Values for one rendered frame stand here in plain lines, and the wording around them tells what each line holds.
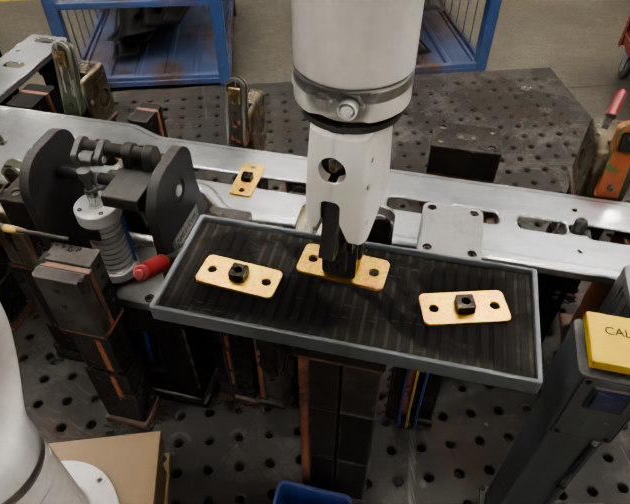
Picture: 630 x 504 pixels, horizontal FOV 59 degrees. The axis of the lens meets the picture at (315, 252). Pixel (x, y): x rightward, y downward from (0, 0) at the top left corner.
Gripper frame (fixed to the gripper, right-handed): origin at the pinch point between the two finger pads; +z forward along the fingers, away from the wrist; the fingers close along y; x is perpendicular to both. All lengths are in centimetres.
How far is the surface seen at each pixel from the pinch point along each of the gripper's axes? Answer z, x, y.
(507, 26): 122, -18, 345
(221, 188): 22.3, 28.2, 28.6
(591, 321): 6.2, -23.8, 3.9
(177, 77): 104, 136, 190
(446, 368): 6.2, -11.4, -5.7
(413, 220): 22.3, -3.5, 30.6
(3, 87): 22, 85, 45
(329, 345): 6.2, -0.7, -6.5
